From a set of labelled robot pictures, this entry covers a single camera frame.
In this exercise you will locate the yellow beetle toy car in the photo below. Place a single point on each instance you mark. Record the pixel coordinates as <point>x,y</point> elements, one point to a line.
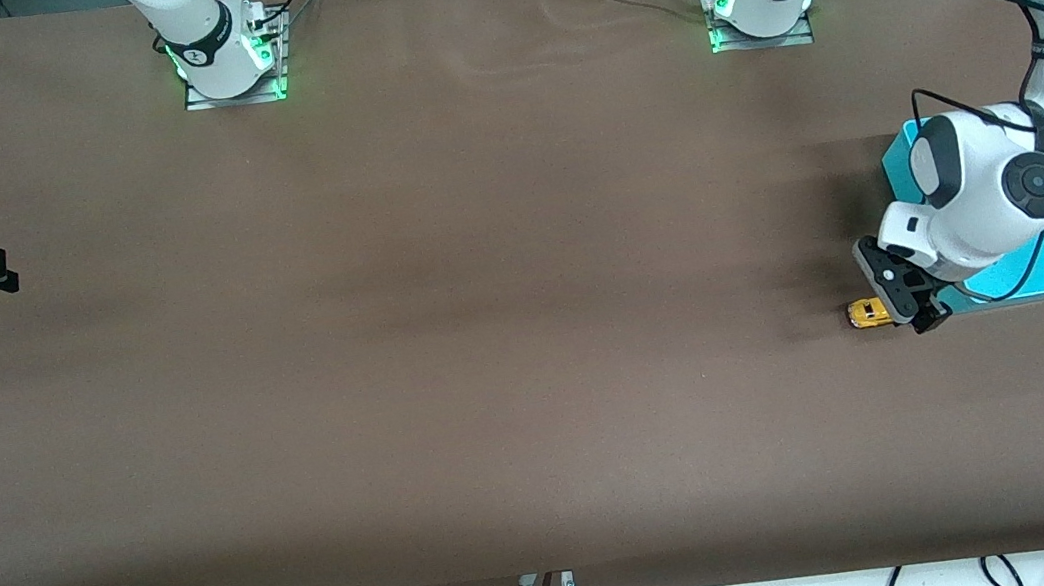
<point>866,314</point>

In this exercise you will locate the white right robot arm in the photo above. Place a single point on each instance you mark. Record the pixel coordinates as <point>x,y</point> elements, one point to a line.
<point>207,42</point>

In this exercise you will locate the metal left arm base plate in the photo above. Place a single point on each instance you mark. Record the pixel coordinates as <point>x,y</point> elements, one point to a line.
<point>767,43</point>

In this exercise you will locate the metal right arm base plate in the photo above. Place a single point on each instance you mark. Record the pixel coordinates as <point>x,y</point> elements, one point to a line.
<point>239,99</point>

